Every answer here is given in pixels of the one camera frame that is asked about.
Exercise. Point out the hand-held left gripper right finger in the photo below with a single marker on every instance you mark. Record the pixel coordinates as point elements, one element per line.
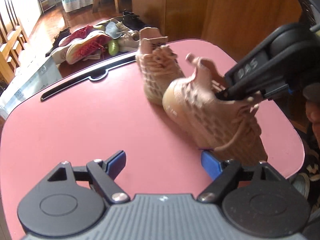
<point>210,163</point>

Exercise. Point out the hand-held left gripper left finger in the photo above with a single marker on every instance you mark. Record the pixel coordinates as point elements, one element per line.
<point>116,163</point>

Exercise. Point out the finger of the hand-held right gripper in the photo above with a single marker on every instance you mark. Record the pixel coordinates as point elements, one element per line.
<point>237,93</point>
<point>275,92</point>

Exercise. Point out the beige knit sneaker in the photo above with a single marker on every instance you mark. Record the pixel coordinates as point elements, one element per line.
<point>155,80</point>
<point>200,105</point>

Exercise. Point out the person's right hand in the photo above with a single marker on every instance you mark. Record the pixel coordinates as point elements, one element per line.
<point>315,120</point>

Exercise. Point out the black white patterned shoe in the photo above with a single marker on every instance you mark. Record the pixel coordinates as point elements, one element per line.
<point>312,165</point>

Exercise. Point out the wooden wardrobe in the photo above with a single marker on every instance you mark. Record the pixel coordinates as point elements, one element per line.
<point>187,5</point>

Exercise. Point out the red sneaker yellow sole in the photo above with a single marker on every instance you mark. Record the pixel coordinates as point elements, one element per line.
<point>85,49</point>

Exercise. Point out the cream sneaker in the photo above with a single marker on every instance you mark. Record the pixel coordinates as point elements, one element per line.
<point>127,41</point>
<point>123,26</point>

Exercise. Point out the black lace-up sneaker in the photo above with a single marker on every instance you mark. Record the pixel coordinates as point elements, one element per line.
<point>135,20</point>

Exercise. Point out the grey insole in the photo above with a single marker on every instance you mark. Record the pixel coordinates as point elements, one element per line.
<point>111,30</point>

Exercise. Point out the red knit sneaker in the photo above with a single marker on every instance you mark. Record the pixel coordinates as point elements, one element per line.
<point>77,35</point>

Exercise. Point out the pale green insole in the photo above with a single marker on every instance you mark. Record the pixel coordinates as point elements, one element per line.
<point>100,27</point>

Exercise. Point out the black sneaker white sole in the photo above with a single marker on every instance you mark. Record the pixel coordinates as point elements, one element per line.
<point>60,36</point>

